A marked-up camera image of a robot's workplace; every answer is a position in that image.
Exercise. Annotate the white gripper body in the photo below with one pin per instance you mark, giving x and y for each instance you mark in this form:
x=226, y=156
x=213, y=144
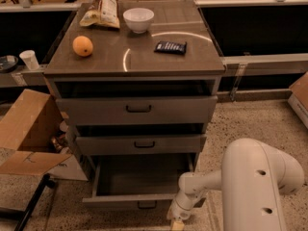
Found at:
x=180, y=212

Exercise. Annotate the grey bottom drawer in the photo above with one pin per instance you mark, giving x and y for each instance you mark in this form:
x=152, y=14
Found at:
x=138, y=182

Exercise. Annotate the grey drawer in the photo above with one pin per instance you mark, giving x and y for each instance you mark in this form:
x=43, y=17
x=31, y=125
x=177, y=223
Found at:
x=138, y=182
x=139, y=110
x=129, y=145

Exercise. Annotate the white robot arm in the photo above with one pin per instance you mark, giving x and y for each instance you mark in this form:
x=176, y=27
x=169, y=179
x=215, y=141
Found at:
x=252, y=178

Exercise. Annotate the grey middle drawer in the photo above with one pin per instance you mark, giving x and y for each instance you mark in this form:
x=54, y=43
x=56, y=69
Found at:
x=129, y=145

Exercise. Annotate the grey top drawer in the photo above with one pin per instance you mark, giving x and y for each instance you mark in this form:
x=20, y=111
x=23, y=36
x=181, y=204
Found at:
x=139, y=110

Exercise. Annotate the grey drawer cabinet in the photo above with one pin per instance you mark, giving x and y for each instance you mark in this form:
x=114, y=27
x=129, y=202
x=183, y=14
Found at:
x=124, y=64

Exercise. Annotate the black metal stand leg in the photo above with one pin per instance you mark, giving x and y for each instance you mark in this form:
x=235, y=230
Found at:
x=21, y=217

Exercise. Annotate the cardboard box at right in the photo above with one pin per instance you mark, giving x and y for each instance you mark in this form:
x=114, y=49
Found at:
x=299, y=98

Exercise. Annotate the black snack bar packet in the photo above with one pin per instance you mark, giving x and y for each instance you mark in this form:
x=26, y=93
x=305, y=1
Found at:
x=169, y=47

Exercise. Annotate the open cardboard box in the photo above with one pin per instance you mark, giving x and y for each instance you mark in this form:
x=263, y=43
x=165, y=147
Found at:
x=26, y=131

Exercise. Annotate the orange fruit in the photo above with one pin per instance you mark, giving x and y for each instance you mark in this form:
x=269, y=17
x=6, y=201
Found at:
x=82, y=46

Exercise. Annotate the white bowl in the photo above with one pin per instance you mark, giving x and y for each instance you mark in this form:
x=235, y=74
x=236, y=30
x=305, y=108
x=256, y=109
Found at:
x=138, y=20

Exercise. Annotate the beige chip bag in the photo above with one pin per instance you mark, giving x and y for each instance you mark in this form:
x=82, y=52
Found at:
x=102, y=13

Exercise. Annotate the white paper cup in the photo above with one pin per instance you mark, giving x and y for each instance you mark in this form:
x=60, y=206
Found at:
x=30, y=59

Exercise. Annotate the black round lid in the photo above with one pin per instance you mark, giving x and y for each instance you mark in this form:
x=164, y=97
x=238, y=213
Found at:
x=8, y=63

